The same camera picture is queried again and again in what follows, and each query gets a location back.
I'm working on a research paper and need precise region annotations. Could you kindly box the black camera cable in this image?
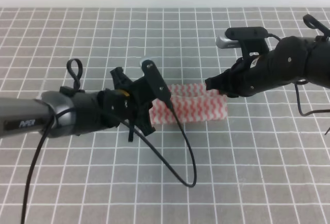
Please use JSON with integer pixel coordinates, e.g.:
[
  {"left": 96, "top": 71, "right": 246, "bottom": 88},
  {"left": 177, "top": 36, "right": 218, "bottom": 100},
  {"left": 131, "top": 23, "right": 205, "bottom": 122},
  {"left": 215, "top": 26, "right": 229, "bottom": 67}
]
[
  {"left": 19, "top": 58, "right": 198, "bottom": 224},
  {"left": 267, "top": 33, "right": 330, "bottom": 137}
]

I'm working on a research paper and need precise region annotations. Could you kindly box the black left camera cable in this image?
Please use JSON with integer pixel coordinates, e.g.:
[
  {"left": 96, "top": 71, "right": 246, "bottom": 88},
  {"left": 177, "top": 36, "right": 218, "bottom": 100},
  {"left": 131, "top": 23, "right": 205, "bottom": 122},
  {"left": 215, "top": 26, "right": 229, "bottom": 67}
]
[{"left": 19, "top": 58, "right": 198, "bottom": 224}]

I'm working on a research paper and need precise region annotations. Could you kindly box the grey grid tablecloth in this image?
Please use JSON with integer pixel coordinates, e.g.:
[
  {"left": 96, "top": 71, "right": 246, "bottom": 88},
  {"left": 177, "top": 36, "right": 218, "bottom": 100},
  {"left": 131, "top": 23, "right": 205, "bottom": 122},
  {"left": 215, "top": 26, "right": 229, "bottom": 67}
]
[{"left": 1, "top": 7, "right": 329, "bottom": 223}]

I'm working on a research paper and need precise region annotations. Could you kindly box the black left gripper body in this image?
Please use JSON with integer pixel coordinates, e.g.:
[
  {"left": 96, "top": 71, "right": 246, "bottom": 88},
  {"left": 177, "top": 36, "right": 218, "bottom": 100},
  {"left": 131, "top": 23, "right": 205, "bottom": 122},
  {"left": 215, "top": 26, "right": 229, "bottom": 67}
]
[{"left": 74, "top": 79, "right": 155, "bottom": 135}]

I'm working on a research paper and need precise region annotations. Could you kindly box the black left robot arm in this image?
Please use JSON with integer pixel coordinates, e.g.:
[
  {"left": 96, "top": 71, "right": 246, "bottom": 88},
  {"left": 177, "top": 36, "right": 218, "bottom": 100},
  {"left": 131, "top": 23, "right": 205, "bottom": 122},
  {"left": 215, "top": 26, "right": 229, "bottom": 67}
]
[{"left": 1, "top": 67, "right": 156, "bottom": 138}]

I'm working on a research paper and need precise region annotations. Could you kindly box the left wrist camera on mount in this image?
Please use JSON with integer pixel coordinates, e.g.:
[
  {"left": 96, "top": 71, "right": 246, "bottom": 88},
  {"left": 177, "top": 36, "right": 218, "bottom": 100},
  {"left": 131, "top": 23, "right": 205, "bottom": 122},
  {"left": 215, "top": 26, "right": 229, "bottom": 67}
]
[{"left": 141, "top": 58, "right": 171, "bottom": 104}]

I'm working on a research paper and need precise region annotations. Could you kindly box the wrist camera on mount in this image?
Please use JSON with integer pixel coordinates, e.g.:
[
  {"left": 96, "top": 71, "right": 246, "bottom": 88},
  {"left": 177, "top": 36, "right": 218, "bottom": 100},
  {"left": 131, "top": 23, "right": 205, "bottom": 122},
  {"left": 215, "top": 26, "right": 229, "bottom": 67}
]
[
  {"left": 141, "top": 58, "right": 171, "bottom": 104},
  {"left": 216, "top": 27, "right": 270, "bottom": 58}
]

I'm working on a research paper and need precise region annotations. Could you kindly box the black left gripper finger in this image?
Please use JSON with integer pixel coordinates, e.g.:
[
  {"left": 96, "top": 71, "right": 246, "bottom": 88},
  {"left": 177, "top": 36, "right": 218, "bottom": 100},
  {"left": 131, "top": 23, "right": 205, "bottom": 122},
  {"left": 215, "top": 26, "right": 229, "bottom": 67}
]
[
  {"left": 110, "top": 67, "right": 133, "bottom": 90},
  {"left": 134, "top": 113, "right": 155, "bottom": 136}
]

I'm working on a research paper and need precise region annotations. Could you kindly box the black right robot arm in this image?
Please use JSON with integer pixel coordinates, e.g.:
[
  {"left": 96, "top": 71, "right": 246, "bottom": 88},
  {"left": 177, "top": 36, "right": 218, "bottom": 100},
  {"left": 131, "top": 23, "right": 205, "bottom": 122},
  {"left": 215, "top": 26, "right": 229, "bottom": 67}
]
[{"left": 205, "top": 14, "right": 329, "bottom": 98}]

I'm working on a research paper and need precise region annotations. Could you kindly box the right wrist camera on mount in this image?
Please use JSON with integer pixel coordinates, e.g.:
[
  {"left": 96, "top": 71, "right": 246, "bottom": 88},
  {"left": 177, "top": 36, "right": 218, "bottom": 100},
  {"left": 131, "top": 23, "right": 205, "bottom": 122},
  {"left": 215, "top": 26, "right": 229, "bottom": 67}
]
[{"left": 216, "top": 27, "right": 270, "bottom": 58}]

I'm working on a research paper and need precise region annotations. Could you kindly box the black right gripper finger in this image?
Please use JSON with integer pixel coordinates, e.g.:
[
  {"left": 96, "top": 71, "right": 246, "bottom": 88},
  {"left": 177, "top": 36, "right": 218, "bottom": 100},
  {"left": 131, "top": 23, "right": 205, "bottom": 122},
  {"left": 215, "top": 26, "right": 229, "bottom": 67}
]
[
  {"left": 219, "top": 90, "right": 236, "bottom": 98},
  {"left": 205, "top": 73, "right": 231, "bottom": 90}
]

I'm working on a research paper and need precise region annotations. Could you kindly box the black right camera cable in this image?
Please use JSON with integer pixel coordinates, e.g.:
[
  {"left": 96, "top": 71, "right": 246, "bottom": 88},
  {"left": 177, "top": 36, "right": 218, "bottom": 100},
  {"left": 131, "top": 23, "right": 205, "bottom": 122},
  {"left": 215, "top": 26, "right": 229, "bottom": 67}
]
[{"left": 267, "top": 33, "right": 330, "bottom": 137}]

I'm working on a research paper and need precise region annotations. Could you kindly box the pink white wavy striped towel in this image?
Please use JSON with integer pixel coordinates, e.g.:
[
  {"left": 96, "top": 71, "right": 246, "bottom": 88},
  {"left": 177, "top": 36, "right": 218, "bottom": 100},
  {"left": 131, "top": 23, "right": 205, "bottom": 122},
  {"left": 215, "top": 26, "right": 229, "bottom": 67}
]
[{"left": 149, "top": 83, "right": 227, "bottom": 124}]

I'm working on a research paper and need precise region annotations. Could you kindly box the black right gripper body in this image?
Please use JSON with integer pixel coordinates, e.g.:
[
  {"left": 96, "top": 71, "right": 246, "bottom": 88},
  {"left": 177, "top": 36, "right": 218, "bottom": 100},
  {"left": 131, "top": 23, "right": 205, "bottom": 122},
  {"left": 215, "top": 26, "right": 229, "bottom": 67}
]
[{"left": 224, "top": 53, "right": 281, "bottom": 98}]

